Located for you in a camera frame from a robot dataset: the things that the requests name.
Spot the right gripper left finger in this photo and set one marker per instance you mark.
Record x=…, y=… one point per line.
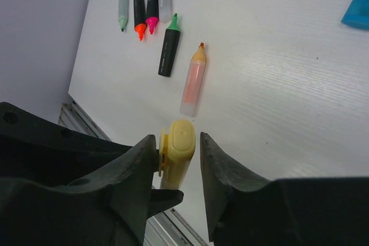
x=35, y=164

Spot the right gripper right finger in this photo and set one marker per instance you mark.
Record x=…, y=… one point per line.
x=244, y=208

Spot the yellow clear highlighter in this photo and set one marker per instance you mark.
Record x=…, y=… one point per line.
x=176, y=149

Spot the peach clear highlighter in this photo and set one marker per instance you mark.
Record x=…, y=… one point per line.
x=193, y=82

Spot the green cap black highlighter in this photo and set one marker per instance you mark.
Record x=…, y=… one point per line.
x=169, y=49

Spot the pink black highlighter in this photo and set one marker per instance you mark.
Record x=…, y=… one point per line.
x=152, y=15

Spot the orange black highlighter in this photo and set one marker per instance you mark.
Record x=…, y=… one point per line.
x=139, y=18

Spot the mint green clear highlighter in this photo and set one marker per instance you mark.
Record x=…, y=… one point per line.
x=123, y=13

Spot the blue cap black highlighter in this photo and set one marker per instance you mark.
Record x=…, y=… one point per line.
x=357, y=15

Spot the aluminium front rail frame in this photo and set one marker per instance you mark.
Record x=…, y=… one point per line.
x=142, y=215

